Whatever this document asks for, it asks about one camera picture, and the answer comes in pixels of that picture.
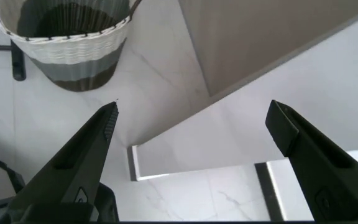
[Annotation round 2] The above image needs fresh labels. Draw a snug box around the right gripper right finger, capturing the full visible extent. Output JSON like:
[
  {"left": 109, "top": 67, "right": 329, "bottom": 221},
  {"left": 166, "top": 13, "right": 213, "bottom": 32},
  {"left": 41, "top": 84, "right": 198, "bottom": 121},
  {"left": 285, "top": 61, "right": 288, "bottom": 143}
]
[{"left": 265, "top": 99, "right": 358, "bottom": 222}]

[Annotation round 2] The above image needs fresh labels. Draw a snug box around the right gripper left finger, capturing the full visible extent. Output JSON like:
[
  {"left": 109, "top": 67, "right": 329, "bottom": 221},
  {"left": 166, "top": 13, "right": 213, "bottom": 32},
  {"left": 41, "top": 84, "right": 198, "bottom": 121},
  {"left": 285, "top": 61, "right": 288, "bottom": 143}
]
[{"left": 6, "top": 101, "right": 119, "bottom": 222}]

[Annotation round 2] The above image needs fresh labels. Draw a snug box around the white laundry basket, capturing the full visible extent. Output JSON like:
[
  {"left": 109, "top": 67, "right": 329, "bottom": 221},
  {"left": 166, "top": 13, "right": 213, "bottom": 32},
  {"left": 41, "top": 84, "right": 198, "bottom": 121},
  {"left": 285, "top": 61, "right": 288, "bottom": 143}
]
[{"left": 0, "top": 0, "right": 143, "bottom": 93}]

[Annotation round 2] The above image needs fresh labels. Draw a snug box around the black clothes rack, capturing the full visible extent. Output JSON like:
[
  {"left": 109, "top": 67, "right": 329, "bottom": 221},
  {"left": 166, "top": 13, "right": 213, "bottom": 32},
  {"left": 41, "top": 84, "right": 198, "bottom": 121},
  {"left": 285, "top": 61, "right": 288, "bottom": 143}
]
[{"left": 0, "top": 11, "right": 27, "bottom": 82}]

